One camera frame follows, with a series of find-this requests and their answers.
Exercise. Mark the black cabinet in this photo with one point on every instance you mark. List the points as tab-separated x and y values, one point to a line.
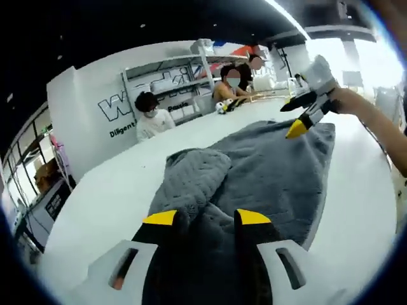
54	203

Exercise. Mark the black tripod stand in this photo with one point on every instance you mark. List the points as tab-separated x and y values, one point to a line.
284	60

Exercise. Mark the white metal shelf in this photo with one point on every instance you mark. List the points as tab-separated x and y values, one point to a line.
171	79

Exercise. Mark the ceiling light strip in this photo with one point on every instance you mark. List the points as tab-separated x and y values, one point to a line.
286	16

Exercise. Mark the grey towel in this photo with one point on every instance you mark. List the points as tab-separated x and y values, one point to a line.
270	178

